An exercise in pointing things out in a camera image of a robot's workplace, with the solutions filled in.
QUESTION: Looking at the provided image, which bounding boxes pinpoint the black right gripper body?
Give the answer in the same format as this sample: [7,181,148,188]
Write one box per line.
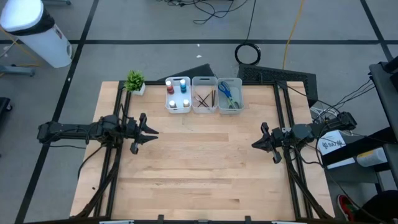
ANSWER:
[260,121,285,165]

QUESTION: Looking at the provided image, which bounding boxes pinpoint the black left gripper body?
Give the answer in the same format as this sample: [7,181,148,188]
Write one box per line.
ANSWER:
[124,112,149,156]

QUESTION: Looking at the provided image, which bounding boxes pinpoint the green handled scissors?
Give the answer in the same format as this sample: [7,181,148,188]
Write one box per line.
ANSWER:
[226,98,241,110]

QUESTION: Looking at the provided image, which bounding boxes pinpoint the blue handled scissors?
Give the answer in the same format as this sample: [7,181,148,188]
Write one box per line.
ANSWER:
[217,81,237,108]

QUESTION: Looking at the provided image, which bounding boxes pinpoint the black handled paintbrush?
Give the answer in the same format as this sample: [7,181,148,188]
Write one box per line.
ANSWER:
[193,96,210,108]
[197,91,211,108]

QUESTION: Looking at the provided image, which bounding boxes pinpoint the thin brown paint brushes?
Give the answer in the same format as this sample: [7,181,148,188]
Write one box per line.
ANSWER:
[194,90,210,108]

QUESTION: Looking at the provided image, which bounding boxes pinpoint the white plastic bin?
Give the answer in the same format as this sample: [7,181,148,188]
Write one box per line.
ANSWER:
[165,76,193,114]

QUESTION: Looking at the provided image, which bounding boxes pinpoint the green plant in white pot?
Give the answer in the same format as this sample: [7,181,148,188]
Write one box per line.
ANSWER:
[123,70,147,96]

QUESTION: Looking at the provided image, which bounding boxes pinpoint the grey plastic bin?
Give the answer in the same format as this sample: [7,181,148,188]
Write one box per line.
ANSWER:
[217,77,244,114]

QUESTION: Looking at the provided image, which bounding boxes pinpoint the white labelled box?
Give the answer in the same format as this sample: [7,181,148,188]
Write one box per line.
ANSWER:
[317,129,356,170]

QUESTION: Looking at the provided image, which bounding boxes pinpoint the black perforated panel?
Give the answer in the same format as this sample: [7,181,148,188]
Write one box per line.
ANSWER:
[237,63,318,108]

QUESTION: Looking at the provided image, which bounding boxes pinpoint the clear plastic bin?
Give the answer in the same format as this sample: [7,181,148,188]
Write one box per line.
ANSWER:
[191,76,219,114]

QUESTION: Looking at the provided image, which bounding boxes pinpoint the clear plastic container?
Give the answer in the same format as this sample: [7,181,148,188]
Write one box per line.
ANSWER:
[356,147,389,168]

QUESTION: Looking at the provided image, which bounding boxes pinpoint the person's foot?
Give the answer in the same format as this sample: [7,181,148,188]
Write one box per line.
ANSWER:
[336,194,360,222]

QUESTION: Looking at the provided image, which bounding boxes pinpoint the black cart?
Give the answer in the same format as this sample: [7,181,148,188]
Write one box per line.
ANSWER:
[322,55,398,212]

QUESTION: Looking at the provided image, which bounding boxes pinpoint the white trash can black liner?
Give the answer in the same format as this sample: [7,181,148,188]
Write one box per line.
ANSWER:
[0,0,74,69]

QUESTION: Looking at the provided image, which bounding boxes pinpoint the person's leg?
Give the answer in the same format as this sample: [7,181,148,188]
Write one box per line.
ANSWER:
[354,194,398,224]

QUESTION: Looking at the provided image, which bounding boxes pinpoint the black floor object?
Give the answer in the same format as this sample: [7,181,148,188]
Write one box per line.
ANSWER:
[0,96,13,125]

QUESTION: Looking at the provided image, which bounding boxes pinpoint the grey stand foot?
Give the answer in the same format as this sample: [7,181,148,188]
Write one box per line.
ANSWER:
[0,63,35,78]

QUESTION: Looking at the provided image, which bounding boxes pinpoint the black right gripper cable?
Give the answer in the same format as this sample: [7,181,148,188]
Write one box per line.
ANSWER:
[289,142,324,166]

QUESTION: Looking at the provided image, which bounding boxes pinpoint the black aluminium table frame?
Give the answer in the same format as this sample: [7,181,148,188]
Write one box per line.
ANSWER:
[74,80,335,222]

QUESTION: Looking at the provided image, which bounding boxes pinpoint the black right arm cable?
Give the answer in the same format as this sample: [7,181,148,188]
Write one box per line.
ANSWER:
[278,81,327,125]

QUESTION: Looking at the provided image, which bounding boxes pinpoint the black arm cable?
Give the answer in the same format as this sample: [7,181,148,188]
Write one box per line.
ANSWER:
[76,144,108,180]
[278,81,327,125]

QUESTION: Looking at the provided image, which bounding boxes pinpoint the white cable bundle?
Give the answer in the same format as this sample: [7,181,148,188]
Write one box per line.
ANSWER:
[310,107,354,137]

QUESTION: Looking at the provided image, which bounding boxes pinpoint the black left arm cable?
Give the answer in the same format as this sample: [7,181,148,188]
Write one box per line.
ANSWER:
[76,144,108,180]

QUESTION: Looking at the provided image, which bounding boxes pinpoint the black cables to cart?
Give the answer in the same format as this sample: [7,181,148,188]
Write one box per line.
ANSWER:
[317,77,377,121]

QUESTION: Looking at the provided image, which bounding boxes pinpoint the coiled black cable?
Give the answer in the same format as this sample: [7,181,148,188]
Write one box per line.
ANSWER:
[234,42,262,66]

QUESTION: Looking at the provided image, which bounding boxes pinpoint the yellow hanging cable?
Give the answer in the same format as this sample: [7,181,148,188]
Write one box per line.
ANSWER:
[282,0,307,70]

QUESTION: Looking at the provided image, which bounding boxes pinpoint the long black cable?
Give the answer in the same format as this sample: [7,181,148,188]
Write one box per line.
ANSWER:
[246,0,257,44]

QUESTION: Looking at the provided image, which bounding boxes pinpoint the tangled black floor cables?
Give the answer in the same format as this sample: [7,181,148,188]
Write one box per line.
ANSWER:
[157,0,249,25]

